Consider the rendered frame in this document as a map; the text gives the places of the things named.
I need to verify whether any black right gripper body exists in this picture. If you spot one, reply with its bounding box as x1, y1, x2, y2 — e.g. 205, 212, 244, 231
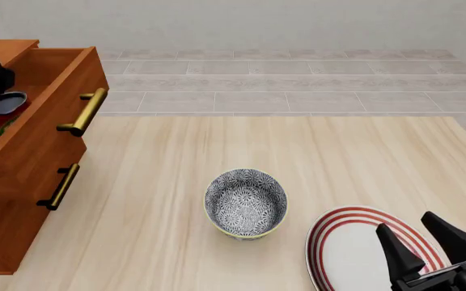
390, 250, 466, 291

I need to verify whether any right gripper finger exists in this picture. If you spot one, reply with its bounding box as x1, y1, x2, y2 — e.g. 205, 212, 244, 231
421, 211, 466, 265
375, 223, 426, 282

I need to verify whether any open wooden drawer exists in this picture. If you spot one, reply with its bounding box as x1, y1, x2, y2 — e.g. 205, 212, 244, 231
0, 46, 111, 154

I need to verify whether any closed wooden drawer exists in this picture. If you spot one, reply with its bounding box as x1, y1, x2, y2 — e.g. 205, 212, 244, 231
0, 144, 88, 201

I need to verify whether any wooden cabinet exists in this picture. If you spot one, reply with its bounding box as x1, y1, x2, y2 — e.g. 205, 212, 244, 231
0, 39, 88, 276

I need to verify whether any white plate with red rings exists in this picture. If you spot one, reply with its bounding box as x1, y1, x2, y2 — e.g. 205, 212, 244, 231
304, 205, 453, 291

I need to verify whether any patterned blue-white bowl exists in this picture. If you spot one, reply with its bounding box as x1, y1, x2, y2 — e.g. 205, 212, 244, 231
203, 167, 289, 243

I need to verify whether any dark brass drawer handle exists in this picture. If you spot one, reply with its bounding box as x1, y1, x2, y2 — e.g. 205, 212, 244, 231
36, 162, 81, 212

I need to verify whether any long brass drawer handle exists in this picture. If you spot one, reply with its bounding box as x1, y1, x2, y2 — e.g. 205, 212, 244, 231
56, 87, 109, 138

